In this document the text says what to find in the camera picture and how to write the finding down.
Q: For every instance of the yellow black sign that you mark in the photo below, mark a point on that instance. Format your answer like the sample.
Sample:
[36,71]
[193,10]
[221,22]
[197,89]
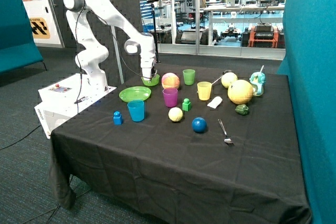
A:
[39,28]

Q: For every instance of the teal partition panel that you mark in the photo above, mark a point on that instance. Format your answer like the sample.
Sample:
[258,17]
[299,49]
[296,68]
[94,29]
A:
[309,63]

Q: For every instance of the teal sofa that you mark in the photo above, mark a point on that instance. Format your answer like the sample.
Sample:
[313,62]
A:
[18,48]

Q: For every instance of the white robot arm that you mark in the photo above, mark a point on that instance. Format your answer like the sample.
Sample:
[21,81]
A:
[95,53]

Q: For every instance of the green plastic plate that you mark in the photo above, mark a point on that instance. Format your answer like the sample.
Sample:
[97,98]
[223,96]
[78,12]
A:
[135,93]

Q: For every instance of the pink orange ball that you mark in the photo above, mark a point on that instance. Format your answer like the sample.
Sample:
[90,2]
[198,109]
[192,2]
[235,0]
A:
[170,80]

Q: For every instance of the green plastic cup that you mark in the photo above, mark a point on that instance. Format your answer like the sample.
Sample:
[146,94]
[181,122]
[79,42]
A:
[189,76]

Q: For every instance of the green plastic bowl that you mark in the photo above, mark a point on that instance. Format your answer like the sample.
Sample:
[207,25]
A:
[152,82]

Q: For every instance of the black tablecloth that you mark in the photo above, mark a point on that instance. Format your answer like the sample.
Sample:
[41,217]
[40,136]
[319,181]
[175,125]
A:
[167,170]

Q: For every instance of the blue plastic cup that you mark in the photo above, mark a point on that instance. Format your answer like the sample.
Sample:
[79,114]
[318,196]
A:
[136,110]

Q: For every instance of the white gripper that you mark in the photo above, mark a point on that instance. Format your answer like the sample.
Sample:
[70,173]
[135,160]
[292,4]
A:
[147,64]

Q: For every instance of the medium pale yellow ball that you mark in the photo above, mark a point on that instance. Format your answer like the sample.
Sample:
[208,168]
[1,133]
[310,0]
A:
[228,78]

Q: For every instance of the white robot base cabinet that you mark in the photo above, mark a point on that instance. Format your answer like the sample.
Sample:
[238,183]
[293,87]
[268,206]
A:
[66,98]

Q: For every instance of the purple plastic cup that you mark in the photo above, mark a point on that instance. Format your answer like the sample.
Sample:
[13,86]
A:
[170,97]

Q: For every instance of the green toy block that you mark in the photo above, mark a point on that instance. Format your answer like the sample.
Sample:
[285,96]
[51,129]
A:
[186,105]

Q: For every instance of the metal fork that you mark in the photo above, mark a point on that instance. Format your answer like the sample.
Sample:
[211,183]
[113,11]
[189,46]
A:
[227,140]

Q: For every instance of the large yellow ball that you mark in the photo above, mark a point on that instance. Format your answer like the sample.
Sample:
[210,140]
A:
[240,92]

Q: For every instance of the small pale yellow ball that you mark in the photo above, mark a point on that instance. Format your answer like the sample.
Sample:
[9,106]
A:
[175,114]

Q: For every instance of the teal toy with straw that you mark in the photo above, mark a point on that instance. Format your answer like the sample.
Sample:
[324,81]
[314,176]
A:
[257,80]

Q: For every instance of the white cloth piece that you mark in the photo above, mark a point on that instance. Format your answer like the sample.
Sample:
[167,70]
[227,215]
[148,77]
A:
[215,102]

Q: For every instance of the yellow plastic cup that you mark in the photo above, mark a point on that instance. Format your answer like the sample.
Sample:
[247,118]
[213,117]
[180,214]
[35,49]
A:
[204,90]

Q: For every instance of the black tripod stand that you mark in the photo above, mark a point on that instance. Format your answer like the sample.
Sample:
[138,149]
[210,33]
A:
[151,2]

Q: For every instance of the metal ladle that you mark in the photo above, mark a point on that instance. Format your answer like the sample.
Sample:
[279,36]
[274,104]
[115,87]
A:
[226,71]

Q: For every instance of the dark blue ball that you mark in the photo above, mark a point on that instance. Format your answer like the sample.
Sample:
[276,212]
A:
[199,125]

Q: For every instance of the green toy pepper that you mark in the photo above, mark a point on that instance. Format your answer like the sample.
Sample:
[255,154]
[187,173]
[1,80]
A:
[242,109]

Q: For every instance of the orange black machine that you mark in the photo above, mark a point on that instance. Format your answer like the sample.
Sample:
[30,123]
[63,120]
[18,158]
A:
[263,35]

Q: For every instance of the blue toy block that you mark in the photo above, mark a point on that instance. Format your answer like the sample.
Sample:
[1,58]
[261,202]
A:
[117,118]

